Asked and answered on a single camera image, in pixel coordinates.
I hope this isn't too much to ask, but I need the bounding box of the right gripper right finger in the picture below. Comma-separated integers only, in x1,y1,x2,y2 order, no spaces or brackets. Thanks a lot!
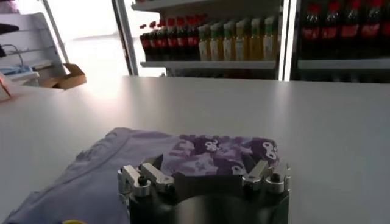
242,153,292,195

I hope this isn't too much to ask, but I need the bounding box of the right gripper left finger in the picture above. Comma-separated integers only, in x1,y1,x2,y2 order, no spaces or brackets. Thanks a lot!
117,155,176,197

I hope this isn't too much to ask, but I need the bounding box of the purple printed t-shirt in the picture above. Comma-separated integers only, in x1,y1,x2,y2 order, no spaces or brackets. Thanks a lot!
1,127,281,224

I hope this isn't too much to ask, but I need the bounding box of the open cardboard box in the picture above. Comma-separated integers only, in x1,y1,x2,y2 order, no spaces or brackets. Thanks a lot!
41,63,88,91

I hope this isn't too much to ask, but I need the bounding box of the blue cloth bundle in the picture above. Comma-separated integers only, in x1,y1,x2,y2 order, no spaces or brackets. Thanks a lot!
0,65,34,76

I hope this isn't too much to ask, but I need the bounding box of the black slanted frame pole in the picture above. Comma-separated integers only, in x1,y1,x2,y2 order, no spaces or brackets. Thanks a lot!
111,0,140,77

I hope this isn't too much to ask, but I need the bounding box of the grey slanted frame pole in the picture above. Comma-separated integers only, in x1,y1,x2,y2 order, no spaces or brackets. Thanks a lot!
41,0,70,64

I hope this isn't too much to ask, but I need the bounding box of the white wire rack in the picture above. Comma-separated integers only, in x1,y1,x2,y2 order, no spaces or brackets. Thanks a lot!
0,12,68,88

